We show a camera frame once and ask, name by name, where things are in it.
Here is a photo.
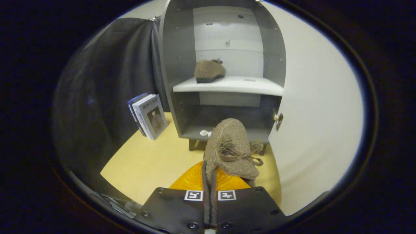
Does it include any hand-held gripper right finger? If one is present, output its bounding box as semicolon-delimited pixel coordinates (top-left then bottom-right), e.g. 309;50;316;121
211;167;287;234

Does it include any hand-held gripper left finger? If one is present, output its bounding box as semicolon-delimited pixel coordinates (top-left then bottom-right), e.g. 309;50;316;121
135;161;211;234

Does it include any brown fuzzy shoe with bow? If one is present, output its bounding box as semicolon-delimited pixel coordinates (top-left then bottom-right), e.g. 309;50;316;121
194;59;227;84
204;118;264;188

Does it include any white shoe cabinet door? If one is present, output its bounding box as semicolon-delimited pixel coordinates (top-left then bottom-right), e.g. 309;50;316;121
268;2;364;216

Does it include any grey shoe cabinet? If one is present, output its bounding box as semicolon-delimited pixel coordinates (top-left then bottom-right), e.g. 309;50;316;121
159;0;287;152

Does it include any grey cover book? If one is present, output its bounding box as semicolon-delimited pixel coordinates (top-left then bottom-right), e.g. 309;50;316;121
135;94;169;140

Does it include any white cover book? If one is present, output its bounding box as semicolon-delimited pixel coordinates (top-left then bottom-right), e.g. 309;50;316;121
131;94;157;137

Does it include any blue cover book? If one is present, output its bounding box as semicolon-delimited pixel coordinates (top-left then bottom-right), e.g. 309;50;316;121
127;92;149;137

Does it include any black backdrop cloth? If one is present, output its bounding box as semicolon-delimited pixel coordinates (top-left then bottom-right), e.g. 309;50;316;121
52;17;169;195

